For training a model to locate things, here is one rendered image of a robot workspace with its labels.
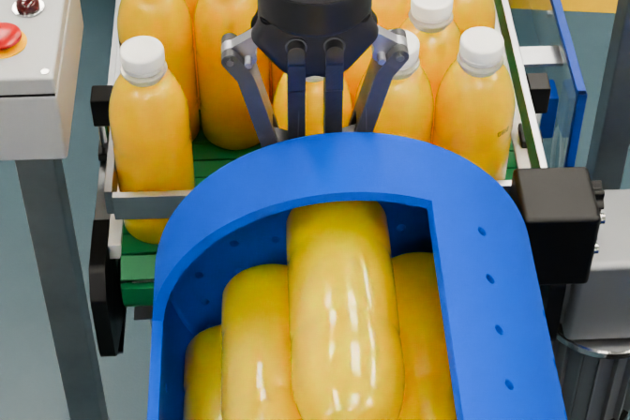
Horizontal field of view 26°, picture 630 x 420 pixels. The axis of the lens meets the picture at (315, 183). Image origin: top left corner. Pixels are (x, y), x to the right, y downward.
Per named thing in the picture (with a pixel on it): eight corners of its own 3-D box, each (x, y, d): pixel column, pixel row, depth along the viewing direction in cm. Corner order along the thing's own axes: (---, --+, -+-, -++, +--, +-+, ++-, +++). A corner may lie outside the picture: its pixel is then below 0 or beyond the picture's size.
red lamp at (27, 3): (15, 16, 125) (13, 6, 124) (18, 1, 127) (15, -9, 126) (38, 15, 125) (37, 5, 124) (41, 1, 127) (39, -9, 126)
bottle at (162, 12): (183, 96, 147) (170, -48, 134) (209, 136, 142) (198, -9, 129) (121, 115, 144) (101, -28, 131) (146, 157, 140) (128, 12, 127)
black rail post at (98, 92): (98, 161, 140) (89, 103, 135) (100, 142, 143) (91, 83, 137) (119, 160, 141) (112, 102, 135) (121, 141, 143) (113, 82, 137)
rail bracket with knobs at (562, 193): (492, 298, 128) (502, 221, 120) (482, 241, 133) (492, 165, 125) (597, 294, 128) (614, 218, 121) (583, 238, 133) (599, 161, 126)
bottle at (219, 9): (254, 153, 140) (248, 8, 127) (191, 137, 142) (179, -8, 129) (279, 111, 145) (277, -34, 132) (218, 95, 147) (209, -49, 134)
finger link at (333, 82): (320, 10, 92) (340, 9, 92) (322, 132, 100) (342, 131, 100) (322, 47, 90) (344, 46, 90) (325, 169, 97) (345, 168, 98)
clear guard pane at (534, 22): (527, 380, 175) (577, 96, 141) (456, 7, 231) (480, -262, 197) (531, 380, 175) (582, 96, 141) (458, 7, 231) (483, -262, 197)
